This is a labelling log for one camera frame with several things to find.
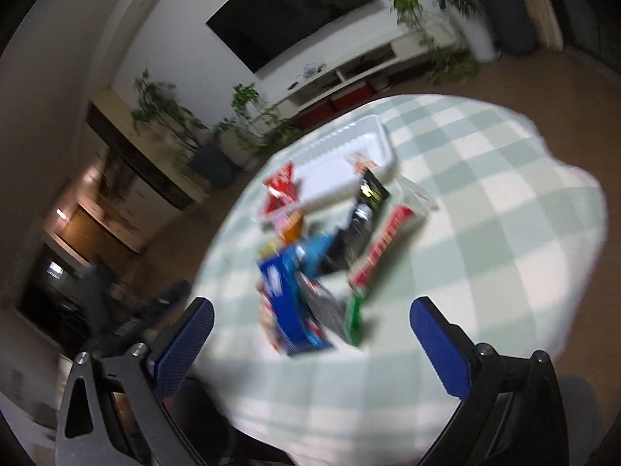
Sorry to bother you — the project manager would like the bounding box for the black snack packet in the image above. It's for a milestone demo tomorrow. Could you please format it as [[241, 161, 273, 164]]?
[[320, 167, 391, 275]]

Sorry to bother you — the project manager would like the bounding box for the light blue snack packet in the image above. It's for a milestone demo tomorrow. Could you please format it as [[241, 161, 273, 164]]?
[[296, 233, 340, 277]]

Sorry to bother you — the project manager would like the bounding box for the silver dark snack packet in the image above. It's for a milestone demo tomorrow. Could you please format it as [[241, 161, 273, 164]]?
[[296, 274, 350, 336]]

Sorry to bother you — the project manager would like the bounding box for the dark blue snack packet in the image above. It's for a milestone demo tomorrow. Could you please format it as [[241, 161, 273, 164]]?
[[257, 245, 335, 355]]

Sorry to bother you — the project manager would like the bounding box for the tall white plant pot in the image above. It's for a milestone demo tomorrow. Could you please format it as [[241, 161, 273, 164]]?
[[456, 10, 498, 61]]

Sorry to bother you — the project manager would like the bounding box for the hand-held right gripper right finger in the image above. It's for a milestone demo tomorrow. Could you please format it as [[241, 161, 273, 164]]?
[[409, 296, 569, 466]]

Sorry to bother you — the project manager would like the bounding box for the pink snack packet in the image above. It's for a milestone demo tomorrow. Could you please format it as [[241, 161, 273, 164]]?
[[259, 282, 282, 350]]

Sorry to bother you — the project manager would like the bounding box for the white television cabinet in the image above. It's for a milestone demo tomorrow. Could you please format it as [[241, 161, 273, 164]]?
[[255, 34, 467, 124]]

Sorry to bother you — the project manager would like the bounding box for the large dark plant pot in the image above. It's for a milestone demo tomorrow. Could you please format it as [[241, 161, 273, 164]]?
[[485, 0, 537, 54]]

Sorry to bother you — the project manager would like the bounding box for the clear white snack packet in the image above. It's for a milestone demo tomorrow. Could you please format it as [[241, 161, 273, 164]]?
[[388, 177, 440, 234]]

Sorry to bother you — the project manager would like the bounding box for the black wall television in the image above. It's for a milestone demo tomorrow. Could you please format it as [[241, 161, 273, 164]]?
[[206, 0, 379, 73]]

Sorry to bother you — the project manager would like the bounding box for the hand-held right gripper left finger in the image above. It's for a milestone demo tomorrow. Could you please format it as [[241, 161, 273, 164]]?
[[53, 296, 217, 466]]

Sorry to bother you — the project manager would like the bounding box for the white orange snack packet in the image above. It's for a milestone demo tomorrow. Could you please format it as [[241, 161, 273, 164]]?
[[342, 150, 382, 176]]

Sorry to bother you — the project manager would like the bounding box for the wooden sideboard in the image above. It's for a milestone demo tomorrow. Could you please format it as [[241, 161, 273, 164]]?
[[86, 87, 210, 210]]

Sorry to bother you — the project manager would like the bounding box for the leafy plant in white pot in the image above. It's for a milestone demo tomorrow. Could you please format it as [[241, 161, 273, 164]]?
[[216, 82, 302, 156]]

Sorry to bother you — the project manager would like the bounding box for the red green long snack packet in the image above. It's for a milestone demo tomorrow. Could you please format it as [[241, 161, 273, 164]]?
[[347, 204, 418, 345]]

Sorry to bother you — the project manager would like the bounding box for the red storage box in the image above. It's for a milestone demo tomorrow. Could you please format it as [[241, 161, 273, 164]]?
[[296, 99, 335, 129], [332, 85, 372, 112]]

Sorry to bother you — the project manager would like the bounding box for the potted plant dark pot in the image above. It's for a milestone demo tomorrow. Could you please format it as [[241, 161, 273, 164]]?
[[507, 0, 564, 50]]

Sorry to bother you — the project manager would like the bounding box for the white plastic tray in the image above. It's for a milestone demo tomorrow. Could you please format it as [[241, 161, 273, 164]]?
[[257, 115, 399, 224]]

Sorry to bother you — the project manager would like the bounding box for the dark glass door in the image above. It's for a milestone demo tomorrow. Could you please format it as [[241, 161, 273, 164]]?
[[543, 0, 621, 76]]

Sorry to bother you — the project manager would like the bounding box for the leafy plant in dark pot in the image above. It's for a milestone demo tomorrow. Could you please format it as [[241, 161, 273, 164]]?
[[131, 70, 209, 166]]

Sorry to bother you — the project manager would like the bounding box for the checked green white tablecloth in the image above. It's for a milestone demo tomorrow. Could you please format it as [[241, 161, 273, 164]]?
[[187, 92, 609, 466]]

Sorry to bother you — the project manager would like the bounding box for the trailing plant in white pot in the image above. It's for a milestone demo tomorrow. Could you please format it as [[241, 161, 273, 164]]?
[[392, 0, 481, 84]]

